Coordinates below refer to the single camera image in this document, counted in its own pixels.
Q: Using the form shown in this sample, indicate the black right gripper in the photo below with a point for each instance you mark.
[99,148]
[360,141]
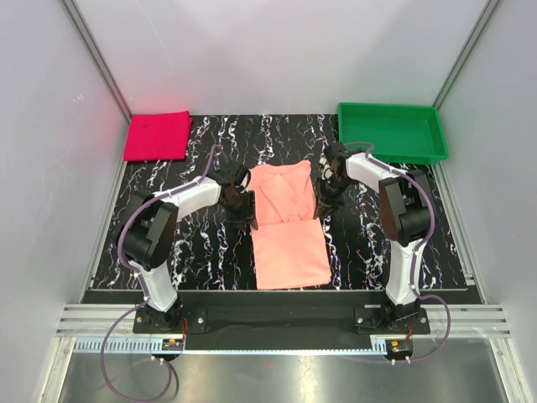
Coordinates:
[323,200]

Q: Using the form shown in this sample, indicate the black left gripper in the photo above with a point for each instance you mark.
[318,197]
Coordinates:
[247,213]

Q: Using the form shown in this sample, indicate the peach t shirt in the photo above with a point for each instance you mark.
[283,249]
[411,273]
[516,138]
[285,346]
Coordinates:
[289,246]

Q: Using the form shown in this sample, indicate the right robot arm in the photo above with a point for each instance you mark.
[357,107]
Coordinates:
[407,216]

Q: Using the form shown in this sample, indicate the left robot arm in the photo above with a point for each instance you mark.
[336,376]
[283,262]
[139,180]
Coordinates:
[145,240]

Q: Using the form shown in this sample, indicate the green plastic tray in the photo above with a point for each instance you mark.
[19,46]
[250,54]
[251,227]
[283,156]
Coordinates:
[403,134]

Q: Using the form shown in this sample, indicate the folded magenta t shirt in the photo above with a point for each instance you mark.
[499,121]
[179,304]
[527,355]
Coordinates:
[162,136]

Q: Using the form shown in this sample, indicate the left controller board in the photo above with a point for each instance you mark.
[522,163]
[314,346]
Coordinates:
[173,345]

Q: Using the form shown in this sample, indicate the controller board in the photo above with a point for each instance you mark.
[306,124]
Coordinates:
[173,345]
[399,350]

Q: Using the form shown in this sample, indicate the right controller board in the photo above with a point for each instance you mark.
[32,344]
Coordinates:
[399,350]

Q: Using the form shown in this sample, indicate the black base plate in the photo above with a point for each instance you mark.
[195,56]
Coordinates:
[298,318]

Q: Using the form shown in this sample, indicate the white slotted cable duct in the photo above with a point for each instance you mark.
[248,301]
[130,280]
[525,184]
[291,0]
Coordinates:
[366,346]

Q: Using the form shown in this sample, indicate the aluminium front rail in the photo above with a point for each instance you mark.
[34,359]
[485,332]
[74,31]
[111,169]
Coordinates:
[467,321]

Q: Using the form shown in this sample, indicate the left aluminium corner post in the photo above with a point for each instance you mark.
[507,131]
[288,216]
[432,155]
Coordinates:
[82,28]

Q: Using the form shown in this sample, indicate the aluminium corner post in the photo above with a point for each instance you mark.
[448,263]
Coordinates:
[478,30]
[82,28]

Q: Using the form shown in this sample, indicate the right aluminium corner post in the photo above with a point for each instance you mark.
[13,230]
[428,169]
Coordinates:
[478,30]

